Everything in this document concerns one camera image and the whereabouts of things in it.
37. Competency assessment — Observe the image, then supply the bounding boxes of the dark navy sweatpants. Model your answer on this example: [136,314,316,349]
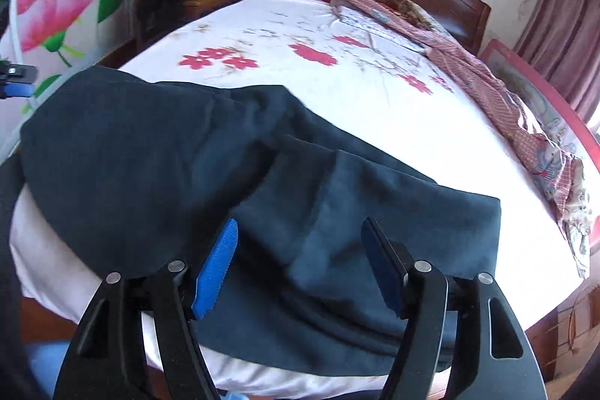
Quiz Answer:
[20,67,500,377]

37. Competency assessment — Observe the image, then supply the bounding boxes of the floral wardrobe door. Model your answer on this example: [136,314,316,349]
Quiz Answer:
[1,0,133,157]

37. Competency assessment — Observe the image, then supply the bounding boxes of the red patterned quilt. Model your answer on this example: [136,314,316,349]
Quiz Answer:
[342,0,593,278]

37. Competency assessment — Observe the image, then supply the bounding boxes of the pink framed board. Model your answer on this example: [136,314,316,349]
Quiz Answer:
[481,39,599,171]

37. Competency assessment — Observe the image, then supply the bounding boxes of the white floral bed sheet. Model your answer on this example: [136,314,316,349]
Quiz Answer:
[10,0,581,399]

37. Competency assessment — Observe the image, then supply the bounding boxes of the mauve window curtain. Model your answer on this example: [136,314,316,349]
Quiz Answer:
[514,0,600,123]

